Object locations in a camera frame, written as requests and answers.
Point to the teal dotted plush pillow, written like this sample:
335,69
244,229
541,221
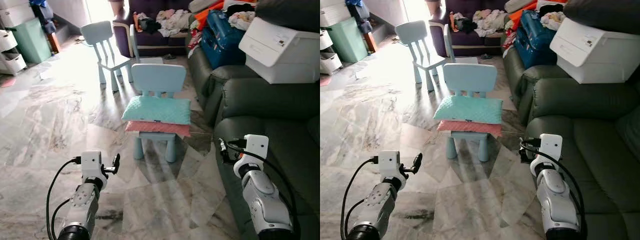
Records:
469,109
157,110

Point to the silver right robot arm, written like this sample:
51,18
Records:
555,195
262,197

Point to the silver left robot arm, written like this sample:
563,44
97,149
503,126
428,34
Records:
82,205
377,205

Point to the pink dotted plush pillow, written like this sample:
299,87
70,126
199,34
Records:
160,128
470,128

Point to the dark green leather sofa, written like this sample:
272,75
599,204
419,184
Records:
270,105
585,105

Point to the purple sofa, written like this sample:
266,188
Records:
465,45
150,45

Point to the light blue child chair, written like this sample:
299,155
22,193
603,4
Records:
470,76
97,32
159,77
411,32

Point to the blue suitcase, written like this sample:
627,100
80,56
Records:
532,42
220,42

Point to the white plastic storage box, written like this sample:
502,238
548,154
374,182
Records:
282,52
595,52

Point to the white crumpled cloth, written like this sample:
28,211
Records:
552,21
241,21

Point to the pale clothes pile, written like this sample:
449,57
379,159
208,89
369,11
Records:
175,22
490,22

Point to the orange cloth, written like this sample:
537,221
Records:
206,17
519,16

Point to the white plastic drawer unit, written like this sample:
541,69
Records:
329,56
10,55

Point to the green plastic bin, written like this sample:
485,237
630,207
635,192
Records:
31,42
347,41

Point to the black clothing heap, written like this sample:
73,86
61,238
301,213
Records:
149,26
464,25

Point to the dark grey cushion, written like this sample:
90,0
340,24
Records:
605,14
290,12

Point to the white lidded box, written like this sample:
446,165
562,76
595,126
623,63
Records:
332,12
15,12

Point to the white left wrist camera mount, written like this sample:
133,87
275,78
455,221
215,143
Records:
91,164
390,164

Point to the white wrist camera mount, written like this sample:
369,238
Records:
256,147
390,164
551,146
91,164

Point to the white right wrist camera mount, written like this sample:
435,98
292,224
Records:
256,147
551,146

